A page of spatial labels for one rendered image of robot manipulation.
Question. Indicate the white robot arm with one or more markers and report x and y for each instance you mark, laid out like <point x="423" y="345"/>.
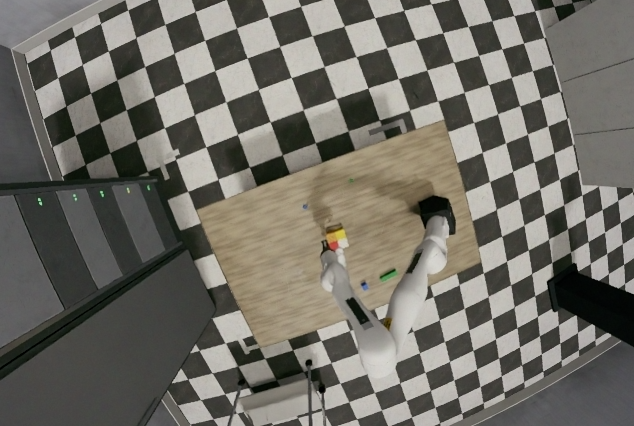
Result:
<point x="376" y="345"/>

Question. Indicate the green rectangular block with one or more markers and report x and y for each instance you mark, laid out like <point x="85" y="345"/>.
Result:
<point x="388" y="275"/>

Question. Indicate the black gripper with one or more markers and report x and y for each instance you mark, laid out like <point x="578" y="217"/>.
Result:
<point x="325" y="247"/>

